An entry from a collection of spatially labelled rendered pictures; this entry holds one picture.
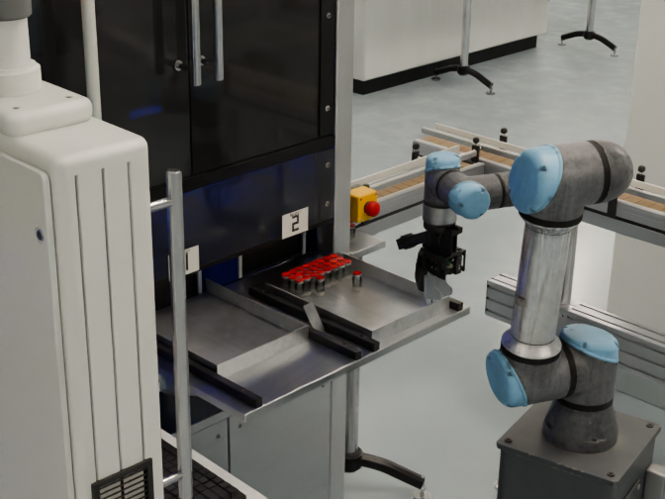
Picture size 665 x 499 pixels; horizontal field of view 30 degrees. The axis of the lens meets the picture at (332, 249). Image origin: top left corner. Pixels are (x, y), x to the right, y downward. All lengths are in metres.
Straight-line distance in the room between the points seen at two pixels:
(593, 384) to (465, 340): 2.21
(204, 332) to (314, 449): 0.68
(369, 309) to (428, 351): 1.74
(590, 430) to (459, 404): 1.75
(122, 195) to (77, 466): 0.44
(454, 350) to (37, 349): 2.80
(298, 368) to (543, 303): 0.56
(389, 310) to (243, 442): 0.53
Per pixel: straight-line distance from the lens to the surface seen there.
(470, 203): 2.56
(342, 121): 2.99
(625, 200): 3.47
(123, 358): 1.97
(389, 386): 4.33
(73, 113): 1.93
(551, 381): 2.43
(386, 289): 2.95
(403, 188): 3.45
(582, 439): 2.53
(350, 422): 3.63
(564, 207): 2.23
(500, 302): 3.85
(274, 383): 2.54
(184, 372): 2.07
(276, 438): 3.17
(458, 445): 4.03
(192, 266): 2.77
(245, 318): 2.80
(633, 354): 3.62
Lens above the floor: 2.12
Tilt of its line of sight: 23 degrees down
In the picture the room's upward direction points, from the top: 1 degrees clockwise
